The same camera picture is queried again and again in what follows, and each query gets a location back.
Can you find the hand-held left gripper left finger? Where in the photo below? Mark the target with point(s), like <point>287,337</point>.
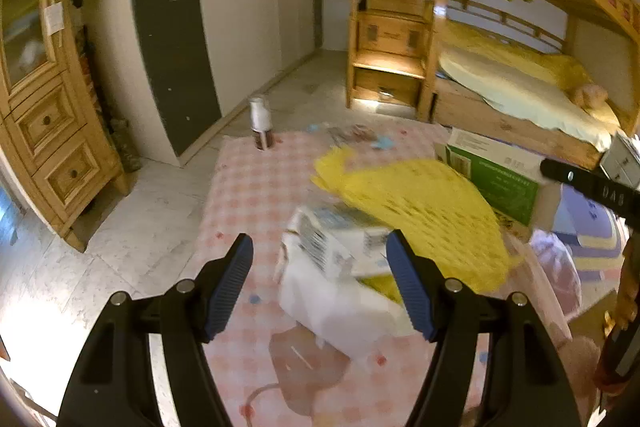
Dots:
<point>230,287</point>

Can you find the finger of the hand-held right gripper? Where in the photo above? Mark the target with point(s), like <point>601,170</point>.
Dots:
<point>565,174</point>

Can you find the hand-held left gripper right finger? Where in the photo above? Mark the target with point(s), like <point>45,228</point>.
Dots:
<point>410,287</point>

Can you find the pink plastic bag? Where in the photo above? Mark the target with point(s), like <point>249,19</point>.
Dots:
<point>555,267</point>

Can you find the white printed carton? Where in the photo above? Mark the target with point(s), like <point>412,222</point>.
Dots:
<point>330,237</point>

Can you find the grey nightstand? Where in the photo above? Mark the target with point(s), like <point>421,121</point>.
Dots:
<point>622,154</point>

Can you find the green and white cardboard box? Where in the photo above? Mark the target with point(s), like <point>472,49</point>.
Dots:
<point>490,177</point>

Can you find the beige plush toy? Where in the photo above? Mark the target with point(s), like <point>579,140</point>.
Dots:
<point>590,96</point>

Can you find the wooden bunk bed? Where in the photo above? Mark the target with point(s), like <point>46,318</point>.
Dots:
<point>500,117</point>

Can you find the yellow foam mesh sheet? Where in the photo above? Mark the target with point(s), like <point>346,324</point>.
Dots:
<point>425,197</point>

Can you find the cream blanket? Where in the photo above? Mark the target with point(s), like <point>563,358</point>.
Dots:
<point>510,92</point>

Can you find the pink checkered tablecloth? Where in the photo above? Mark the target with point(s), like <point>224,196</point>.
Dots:
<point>250,187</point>

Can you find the yellow bedsheet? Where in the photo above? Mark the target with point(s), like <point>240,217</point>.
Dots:
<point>550,67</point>

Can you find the white and brown bottle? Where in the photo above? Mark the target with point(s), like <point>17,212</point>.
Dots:
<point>260,117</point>

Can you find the camouflage bag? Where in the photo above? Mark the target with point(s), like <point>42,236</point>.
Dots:
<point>125,147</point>

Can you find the wooden stair drawers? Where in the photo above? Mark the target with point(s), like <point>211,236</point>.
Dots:
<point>390,37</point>

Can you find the wooden cabinet with drawers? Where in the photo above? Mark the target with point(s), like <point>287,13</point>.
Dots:
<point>50,122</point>

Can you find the white wardrobe with dark panel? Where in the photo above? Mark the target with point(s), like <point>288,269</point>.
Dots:
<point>240,32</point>

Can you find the white paper note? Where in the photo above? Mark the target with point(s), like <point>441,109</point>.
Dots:
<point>54,18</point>

